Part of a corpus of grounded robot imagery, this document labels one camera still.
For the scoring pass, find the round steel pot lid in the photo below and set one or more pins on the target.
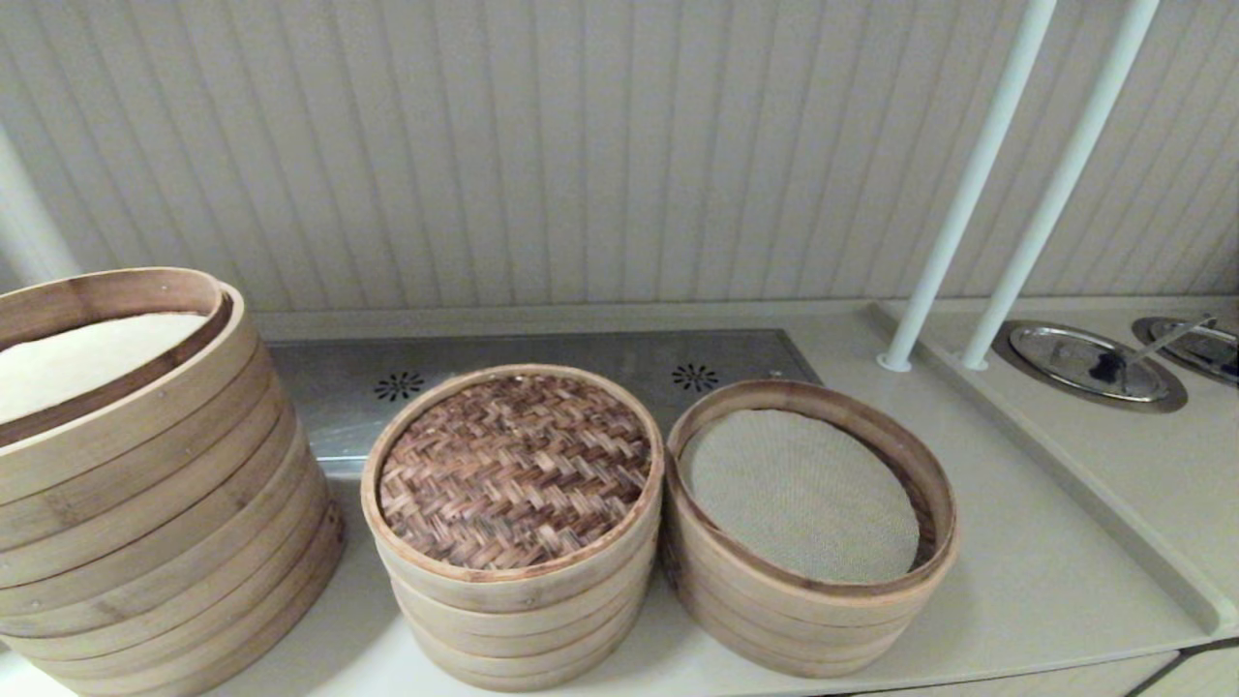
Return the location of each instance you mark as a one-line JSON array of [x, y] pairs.
[[1215, 353]]

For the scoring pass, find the white steamer liner cloth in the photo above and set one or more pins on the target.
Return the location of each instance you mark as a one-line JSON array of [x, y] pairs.
[[77, 363]]

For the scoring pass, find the large bamboo steamer stack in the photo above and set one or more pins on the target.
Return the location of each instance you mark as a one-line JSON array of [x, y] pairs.
[[145, 542]]

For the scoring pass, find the cloth-lined bamboo steamer stack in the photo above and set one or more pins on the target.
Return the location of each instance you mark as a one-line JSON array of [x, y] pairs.
[[803, 629]]

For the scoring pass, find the beige steamer liner cloth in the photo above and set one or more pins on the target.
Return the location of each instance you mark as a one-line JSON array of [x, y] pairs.
[[794, 494]]

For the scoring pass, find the round steel lid black knob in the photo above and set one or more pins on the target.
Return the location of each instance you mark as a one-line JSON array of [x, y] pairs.
[[1055, 353]]

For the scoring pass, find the woven bamboo steamer lid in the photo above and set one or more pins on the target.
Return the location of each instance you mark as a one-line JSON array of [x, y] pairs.
[[513, 474]]

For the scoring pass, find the stainless steel vent panel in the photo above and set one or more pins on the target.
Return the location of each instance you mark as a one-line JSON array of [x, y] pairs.
[[329, 387]]

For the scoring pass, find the white metal pole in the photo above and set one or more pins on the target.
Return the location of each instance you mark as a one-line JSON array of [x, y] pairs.
[[968, 194], [1055, 194]]

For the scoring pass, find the white cabinet door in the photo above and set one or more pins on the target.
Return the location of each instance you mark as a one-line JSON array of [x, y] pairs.
[[1215, 678]]

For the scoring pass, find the small slatted bamboo steamer stack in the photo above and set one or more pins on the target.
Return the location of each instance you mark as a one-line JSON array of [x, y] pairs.
[[523, 639]]

